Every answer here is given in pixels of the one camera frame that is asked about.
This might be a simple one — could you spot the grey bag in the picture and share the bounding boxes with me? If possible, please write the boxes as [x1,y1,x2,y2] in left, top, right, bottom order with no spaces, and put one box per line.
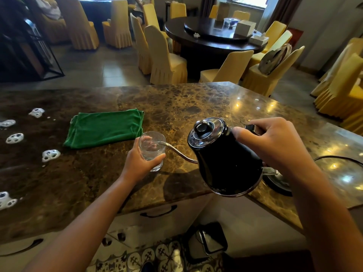
[258,43,292,76]

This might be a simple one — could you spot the black power cable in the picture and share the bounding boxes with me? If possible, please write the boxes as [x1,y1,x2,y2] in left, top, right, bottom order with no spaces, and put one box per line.
[313,155,363,167]

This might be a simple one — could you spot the black kettle base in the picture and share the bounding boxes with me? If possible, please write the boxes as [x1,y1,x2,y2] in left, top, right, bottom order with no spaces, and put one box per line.
[262,169,293,197]

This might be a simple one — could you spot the black metal rack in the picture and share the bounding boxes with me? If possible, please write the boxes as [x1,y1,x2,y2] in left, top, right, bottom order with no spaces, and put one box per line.
[0,0,65,83]

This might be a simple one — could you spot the window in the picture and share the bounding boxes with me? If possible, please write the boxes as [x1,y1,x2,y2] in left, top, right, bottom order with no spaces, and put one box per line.
[227,0,270,9]

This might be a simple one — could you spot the black curved drawer handle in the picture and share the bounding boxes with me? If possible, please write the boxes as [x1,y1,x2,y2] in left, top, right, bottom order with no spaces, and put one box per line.
[140,205,178,218]
[0,238,44,257]

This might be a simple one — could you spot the black swing-lid bin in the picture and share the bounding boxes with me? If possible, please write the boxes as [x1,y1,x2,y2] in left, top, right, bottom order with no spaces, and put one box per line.
[181,222,228,264]

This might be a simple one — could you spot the group of yellow covered chairs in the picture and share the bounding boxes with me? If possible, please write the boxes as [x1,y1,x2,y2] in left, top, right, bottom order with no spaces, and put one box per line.
[37,0,363,136]

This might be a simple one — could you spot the white tissue box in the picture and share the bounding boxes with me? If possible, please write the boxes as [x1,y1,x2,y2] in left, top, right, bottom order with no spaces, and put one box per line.
[249,35,269,46]

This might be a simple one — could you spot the dark round dining table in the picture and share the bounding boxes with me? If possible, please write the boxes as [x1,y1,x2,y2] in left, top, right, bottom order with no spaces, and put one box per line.
[164,16,268,81]

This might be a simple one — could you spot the clear glass bowl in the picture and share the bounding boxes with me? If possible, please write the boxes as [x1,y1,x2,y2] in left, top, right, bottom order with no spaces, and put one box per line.
[223,17,240,29]

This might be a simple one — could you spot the person's right hand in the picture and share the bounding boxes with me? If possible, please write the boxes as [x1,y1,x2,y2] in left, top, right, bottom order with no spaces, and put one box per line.
[232,117,317,179]

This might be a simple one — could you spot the dark round turntable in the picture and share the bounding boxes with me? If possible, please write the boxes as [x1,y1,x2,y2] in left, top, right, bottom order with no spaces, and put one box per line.
[184,16,253,42]

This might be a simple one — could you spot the person's left forearm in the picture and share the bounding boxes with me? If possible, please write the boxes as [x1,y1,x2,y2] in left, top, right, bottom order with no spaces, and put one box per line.
[24,175,137,272]

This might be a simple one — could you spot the green folded cloth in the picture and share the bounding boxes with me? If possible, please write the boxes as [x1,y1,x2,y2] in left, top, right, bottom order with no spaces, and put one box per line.
[63,108,145,150]

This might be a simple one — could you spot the red wall cabinet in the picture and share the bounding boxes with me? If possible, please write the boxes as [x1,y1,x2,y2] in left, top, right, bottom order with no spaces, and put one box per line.
[286,27,304,49]

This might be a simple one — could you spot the person's right forearm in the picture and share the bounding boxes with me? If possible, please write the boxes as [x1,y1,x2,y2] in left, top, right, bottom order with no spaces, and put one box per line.
[284,164,363,272]

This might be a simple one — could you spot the person's left hand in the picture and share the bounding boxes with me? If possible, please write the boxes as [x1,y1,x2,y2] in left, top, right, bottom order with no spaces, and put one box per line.
[120,136,167,185]

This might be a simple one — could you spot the brown curtain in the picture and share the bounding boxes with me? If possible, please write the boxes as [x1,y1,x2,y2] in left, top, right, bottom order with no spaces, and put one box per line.
[264,0,304,29]
[200,0,218,18]

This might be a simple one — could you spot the black gooseneck kettle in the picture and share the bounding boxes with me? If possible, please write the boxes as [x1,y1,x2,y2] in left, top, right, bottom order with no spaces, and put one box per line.
[154,117,278,198]

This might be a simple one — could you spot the clear drinking glass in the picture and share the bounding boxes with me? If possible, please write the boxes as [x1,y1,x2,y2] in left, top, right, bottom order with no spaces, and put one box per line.
[138,131,167,172]

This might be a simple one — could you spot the white drawer cabinet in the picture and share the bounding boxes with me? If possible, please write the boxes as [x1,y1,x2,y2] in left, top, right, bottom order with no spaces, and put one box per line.
[0,192,310,272]

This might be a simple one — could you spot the white square box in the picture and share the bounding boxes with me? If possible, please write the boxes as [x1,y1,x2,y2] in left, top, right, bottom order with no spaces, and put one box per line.
[234,20,257,38]

